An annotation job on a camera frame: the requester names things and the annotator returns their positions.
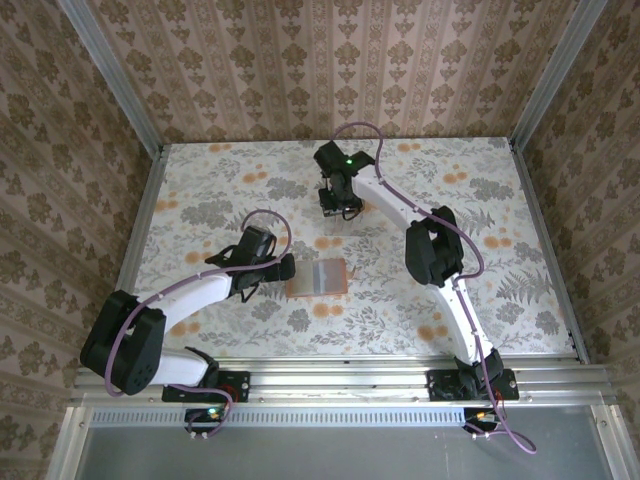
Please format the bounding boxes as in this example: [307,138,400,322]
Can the grey metal bench panel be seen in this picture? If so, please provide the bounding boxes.
[74,424,619,480]

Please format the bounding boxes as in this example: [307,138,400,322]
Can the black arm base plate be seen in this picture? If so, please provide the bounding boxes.
[161,370,251,404]
[426,368,520,403]

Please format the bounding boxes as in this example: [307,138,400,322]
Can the wide aluminium mounting rail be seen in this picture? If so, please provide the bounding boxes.
[69,355,615,407]

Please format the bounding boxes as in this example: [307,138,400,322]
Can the grey slotted cable duct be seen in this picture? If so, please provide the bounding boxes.
[89,405,469,427]

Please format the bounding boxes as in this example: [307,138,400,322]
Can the aluminium table edge rail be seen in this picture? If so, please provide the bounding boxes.
[508,141,590,365]
[117,144,169,296]

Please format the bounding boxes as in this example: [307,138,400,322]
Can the aluminium frame post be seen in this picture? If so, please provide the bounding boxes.
[55,0,166,157]
[508,0,610,151]

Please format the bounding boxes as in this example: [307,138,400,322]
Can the aluminium lower frame bar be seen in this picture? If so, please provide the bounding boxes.
[589,403,635,480]
[45,405,94,480]

